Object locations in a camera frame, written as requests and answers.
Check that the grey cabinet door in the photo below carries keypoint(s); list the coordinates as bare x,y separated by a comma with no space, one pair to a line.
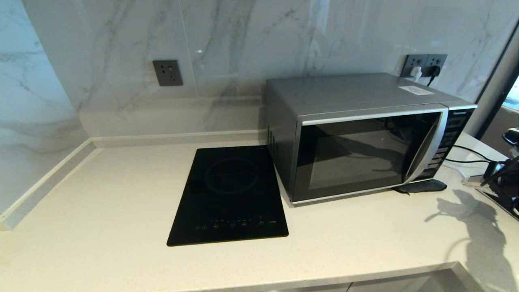
405,282

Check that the black countertop appliance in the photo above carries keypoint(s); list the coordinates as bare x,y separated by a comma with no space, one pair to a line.
502,205

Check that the white power plug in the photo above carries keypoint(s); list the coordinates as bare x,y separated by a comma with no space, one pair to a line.
416,73

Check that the black power plug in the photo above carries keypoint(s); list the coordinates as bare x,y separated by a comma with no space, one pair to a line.
434,71

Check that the silver microwave oven body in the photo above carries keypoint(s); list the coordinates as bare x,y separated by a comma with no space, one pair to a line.
344,91

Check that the white paper sticker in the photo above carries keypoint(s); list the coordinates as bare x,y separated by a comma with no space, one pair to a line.
416,90

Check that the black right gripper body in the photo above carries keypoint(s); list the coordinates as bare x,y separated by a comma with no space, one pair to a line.
505,180

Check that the dark door frame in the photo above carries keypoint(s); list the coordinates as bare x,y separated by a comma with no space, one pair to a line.
480,129

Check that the grey single wall socket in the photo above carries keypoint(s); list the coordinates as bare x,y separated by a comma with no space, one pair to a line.
168,73

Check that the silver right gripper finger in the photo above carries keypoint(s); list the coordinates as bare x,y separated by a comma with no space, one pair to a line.
474,178
475,183

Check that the grey double wall socket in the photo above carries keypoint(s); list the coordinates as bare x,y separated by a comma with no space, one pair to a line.
421,61

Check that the black induction cooktop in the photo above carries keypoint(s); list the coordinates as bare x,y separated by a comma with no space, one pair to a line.
231,194

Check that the dark grey rubber mat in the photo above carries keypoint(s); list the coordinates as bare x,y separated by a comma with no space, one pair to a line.
423,186

